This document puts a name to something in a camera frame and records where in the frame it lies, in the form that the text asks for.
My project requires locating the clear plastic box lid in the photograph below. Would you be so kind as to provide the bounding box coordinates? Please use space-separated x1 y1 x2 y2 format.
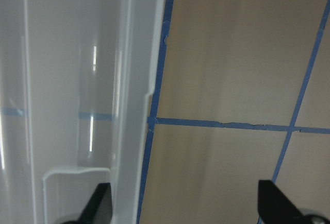
1 0 166 223

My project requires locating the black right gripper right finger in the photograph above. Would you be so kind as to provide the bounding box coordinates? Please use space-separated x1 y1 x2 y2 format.
257 180 304 224

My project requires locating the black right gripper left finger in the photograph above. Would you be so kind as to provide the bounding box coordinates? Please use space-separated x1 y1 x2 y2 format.
77 183 112 224

